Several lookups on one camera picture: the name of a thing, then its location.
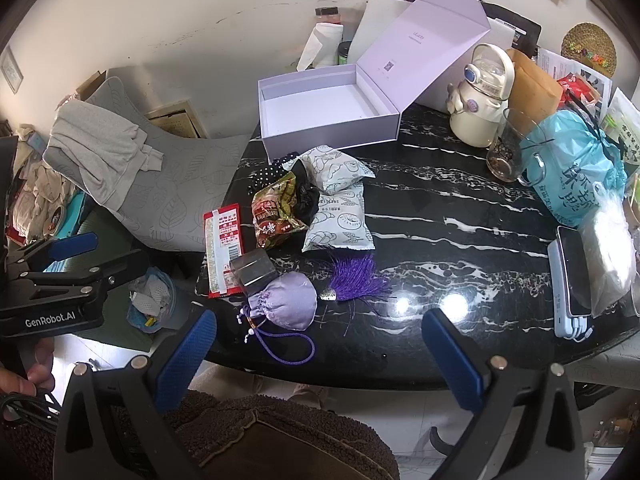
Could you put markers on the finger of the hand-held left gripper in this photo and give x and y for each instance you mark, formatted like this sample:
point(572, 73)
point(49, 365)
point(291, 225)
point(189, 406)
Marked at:
point(65, 285)
point(75, 245)

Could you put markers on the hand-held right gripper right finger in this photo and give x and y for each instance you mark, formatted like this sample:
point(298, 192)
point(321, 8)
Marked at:
point(455, 360)

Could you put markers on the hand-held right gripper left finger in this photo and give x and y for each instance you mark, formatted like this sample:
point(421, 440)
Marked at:
point(182, 360)

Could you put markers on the small silver box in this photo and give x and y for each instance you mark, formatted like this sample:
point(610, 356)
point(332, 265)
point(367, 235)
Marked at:
point(252, 272)

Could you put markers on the red white snack packet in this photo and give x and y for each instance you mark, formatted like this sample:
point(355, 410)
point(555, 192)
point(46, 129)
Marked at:
point(220, 245)

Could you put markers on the purple tassel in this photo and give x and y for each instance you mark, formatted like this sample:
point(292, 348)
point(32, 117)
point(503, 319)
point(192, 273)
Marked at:
point(357, 280)

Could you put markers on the brown green snack packet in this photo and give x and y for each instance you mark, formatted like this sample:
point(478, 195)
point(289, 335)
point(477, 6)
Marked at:
point(275, 210)

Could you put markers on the white printed snack packet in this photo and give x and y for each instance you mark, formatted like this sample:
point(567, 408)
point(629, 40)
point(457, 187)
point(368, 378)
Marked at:
point(340, 225)
point(335, 167)

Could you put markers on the lavender gift box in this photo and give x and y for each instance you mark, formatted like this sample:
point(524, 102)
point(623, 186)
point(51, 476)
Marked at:
point(325, 125)

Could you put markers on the person's left hand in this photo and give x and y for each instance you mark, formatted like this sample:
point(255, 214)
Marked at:
point(40, 360)

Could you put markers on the trash bin with blue bag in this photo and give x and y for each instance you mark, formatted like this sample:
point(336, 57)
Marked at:
point(150, 305)

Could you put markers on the pile of clothes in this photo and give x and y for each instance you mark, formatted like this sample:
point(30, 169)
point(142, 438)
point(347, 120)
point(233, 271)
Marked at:
point(40, 185)

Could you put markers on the grey garment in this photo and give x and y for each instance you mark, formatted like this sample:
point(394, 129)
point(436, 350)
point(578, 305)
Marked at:
point(95, 150)

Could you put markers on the light blue power bank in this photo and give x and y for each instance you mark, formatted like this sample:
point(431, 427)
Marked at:
point(557, 285)

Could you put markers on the grey padded chair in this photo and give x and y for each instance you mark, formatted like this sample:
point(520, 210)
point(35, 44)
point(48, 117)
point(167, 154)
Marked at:
point(190, 175)

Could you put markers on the black smartphone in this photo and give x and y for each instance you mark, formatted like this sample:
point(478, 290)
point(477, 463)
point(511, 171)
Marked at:
point(575, 270)

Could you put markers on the white plastic bag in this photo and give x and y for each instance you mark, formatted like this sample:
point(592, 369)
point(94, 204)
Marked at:
point(607, 255)

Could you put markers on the glass mug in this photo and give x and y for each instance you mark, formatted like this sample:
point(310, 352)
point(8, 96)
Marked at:
point(505, 155)

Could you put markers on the blue plastic bag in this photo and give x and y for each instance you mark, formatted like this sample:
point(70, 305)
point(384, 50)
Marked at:
point(575, 180)

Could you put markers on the cream white water bottle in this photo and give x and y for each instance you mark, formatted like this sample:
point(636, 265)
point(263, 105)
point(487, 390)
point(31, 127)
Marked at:
point(475, 120)

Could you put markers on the brown paper envelope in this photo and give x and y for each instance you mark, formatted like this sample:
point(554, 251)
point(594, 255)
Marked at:
point(537, 90)

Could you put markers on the green white packet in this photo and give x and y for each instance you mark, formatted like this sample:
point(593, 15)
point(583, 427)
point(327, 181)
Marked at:
point(620, 120)

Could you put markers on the red snack bag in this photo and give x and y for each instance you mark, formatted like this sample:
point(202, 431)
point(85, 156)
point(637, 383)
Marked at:
point(575, 87)

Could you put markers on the white printed leaflet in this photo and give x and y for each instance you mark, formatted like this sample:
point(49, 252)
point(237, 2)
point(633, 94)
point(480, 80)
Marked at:
point(555, 62)

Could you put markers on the toilet paper roll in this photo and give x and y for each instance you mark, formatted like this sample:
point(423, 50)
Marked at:
point(325, 42)

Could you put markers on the green jar with black lid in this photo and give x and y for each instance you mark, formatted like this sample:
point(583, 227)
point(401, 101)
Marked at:
point(344, 52)

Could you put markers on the black lid glass jar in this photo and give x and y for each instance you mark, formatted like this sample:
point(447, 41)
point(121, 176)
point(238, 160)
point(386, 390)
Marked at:
point(327, 15)

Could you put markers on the round woven straw mat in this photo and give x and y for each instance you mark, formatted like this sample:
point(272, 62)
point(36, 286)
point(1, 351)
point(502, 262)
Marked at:
point(585, 42)

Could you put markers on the white foam sheet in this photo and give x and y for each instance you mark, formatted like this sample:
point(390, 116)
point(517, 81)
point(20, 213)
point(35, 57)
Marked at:
point(375, 25)

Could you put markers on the black flat case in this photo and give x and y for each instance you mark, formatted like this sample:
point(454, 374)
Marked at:
point(525, 17)

